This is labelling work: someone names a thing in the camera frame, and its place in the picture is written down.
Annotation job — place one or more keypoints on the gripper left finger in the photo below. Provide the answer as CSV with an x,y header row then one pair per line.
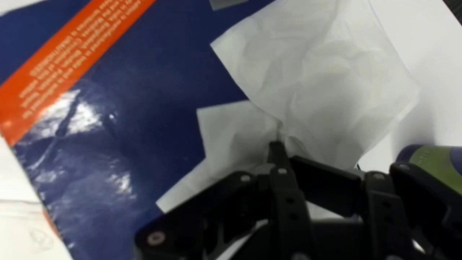
x,y
288,202

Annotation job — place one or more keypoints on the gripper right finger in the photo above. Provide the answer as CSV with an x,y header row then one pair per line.
x,y
382,216

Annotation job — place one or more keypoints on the white cloth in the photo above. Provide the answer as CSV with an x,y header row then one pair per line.
x,y
325,83

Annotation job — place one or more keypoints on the blue book with orange stripe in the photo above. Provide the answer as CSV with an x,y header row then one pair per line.
x,y
151,108

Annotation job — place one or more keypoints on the green and purple bottle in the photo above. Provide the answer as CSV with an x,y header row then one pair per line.
x,y
438,162

